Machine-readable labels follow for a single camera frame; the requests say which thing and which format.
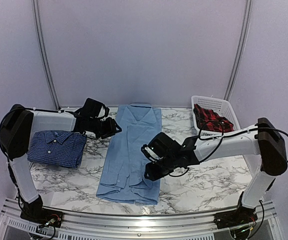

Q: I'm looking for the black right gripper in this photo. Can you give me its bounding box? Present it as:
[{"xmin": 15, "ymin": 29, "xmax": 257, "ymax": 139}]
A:
[{"xmin": 144, "ymin": 154, "xmax": 178, "ymax": 182}]

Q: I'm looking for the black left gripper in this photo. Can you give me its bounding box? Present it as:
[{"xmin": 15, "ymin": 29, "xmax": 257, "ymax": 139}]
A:
[{"xmin": 88, "ymin": 117, "xmax": 122, "ymax": 140}]

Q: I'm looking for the light blue long sleeve shirt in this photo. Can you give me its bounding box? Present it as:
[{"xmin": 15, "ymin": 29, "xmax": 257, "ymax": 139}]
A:
[{"xmin": 96, "ymin": 103, "xmax": 162, "ymax": 205}]

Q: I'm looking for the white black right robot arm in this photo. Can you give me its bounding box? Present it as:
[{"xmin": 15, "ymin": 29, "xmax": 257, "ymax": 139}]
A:
[{"xmin": 141, "ymin": 117, "xmax": 288, "ymax": 224}]

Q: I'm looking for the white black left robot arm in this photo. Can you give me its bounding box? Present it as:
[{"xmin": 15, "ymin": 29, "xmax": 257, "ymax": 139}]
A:
[{"xmin": 0, "ymin": 98, "xmax": 122, "ymax": 204}]

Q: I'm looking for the red black plaid shirt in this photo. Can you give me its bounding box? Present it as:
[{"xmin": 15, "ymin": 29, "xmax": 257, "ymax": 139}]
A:
[{"xmin": 193, "ymin": 104, "xmax": 234, "ymax": 133}]

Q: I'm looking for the navy checked folded shirt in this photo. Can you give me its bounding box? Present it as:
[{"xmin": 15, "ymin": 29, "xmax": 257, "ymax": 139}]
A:
[{"xmin": 27, "ymin": 130, "xmax": 87, "ymax": 169}]

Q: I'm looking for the white plastic laundry basket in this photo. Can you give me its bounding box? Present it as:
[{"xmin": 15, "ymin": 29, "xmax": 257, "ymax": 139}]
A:
[{"xmin": 191, "ymin": 95, "xmax": 241, "ymax": 136}]

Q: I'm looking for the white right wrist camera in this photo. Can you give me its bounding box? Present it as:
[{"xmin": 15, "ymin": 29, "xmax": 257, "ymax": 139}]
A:
[{"xmin": 141, "ymin": 144, "xmax": 159, "ymax": 163}]

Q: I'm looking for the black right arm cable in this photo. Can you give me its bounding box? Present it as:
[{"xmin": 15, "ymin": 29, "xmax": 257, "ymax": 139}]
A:
[{"xmin": 168, "ymin": 121, "xmax": 288, "ymax": 226}]

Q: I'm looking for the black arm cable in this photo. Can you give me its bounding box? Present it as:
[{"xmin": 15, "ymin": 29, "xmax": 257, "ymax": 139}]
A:
[
  {"xmin": 0, "ymin": 107, "xmax": 84, "ymax": 213},
  {"xmin": 168, "ymin": 121, "xmax": 288, "ymax": 226}
]

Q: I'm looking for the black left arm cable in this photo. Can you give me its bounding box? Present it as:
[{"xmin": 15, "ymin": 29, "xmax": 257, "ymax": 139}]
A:
[{"xmin": 0, "ymin": 107, "xmax": 84, "ymax": 213}]

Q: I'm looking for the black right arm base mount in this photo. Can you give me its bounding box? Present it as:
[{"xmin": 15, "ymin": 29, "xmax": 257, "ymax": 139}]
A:
[{"xmin": 214, "ymin": 192, "xmax": 258, "ymax": 229}]

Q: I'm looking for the aluminium front frame rail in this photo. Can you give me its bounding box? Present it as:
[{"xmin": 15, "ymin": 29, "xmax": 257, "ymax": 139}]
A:
[{"xmin": 0, "ymin": 198, "xmax": 286, "ymax": 240}]

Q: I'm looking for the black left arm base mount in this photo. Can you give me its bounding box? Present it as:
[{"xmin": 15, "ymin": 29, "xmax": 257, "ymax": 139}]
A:
[{"xmin": 18, "ymin": 195, "xmax": 63, "ymax": 228}]

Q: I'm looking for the aluminium corner post right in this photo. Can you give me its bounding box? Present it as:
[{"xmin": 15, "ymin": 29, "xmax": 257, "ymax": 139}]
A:
[{"xmin": 224, "ymin": 0, "xmax": 253, "ymax": 101}]

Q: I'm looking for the aluminium corner post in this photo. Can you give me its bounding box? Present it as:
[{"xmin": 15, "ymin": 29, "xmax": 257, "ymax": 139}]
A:
[
  {"xmin": 224, "ymin": 0, "xmax": 253, "ymax": 101},
  {"xmin": 31, "ymin": 0, "xmax": 60, "ymax": 110}
]

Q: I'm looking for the aluminium corner post left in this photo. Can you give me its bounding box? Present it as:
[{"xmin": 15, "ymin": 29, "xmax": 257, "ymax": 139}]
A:
[{"xmin": 31, "ymin": 0, "xmax": 60, "ymax": 110}]

